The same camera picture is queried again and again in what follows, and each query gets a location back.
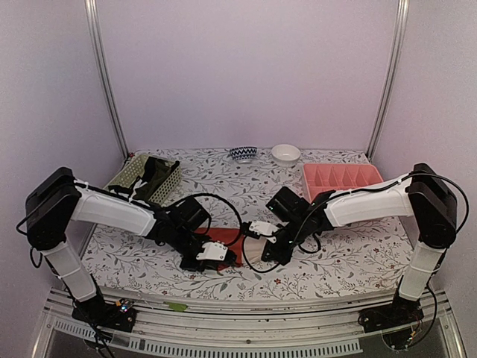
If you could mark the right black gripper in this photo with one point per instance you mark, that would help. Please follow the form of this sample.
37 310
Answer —
283 256

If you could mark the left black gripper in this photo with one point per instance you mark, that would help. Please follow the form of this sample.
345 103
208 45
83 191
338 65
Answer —
204 265

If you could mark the red cloth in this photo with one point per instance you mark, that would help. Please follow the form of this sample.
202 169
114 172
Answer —
244 247

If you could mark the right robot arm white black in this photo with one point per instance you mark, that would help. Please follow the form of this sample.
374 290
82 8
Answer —
422 194

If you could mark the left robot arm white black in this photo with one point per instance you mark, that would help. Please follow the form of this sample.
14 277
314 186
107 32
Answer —
61 199

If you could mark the pink divided organizer tray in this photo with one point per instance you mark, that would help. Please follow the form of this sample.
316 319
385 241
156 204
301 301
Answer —
323 177

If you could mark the green tape piece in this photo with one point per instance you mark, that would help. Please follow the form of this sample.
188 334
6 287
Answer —
177 307

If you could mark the small white bowl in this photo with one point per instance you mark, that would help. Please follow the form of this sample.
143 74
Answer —
285 155

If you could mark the blue white zigzag bowl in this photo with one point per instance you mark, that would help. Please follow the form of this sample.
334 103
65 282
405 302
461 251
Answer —
243 154

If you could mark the beige perforated plastic basket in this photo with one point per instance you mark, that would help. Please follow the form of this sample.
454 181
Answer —
125 182

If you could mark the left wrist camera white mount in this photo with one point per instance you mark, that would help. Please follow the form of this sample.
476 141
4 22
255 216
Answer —
216 251

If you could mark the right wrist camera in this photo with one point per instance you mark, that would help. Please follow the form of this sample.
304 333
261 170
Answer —
257 229

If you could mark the front aluminium rail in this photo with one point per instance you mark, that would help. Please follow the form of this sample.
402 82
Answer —
315 327

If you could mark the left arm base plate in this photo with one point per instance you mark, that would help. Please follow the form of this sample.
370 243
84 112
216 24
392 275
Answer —
96 311

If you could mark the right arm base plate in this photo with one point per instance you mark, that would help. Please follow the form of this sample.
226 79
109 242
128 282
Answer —
388 316

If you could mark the right aluminium frame post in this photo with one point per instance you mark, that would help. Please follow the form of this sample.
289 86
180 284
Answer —
398 40

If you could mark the aluminium frame post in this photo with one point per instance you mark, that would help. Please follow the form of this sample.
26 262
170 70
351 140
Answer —
398 40
101 63

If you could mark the left aluminium frame post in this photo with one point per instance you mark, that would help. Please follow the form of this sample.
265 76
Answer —
101 63

